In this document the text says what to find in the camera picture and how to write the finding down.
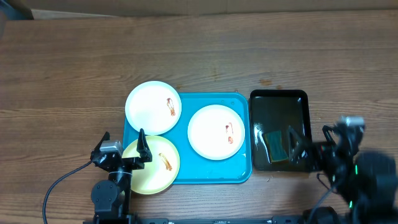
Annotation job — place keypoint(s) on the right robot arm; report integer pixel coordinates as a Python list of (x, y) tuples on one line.
[(367, 181)]

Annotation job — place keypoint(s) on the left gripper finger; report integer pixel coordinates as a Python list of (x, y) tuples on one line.
[(143, 147), (105, 137)]

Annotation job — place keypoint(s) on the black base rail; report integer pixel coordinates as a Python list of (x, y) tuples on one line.
[(284, 219)]

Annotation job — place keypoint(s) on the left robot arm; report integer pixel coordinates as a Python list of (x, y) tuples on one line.
[(111, 197)]

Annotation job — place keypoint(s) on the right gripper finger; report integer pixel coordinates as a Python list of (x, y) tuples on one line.
[(298, 143), (327, 130)]

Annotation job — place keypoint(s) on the white plate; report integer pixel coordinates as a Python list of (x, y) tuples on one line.
[(153, 106), (216, 132)]

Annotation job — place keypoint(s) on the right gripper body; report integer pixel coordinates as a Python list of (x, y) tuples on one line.
[(336, 168)]

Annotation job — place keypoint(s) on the green yellow sponge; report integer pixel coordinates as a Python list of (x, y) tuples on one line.
[(274, 146)]

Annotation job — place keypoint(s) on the yellow plate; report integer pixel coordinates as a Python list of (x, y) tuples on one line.
[(159, 174)]

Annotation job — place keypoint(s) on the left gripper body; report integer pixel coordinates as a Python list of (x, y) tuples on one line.
[(132, 164)]

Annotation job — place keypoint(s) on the black water tray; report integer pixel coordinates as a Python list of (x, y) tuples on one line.
[(276, 110)]

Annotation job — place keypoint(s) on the teal plastic tray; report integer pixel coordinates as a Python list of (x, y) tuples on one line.
[(195, 169)]

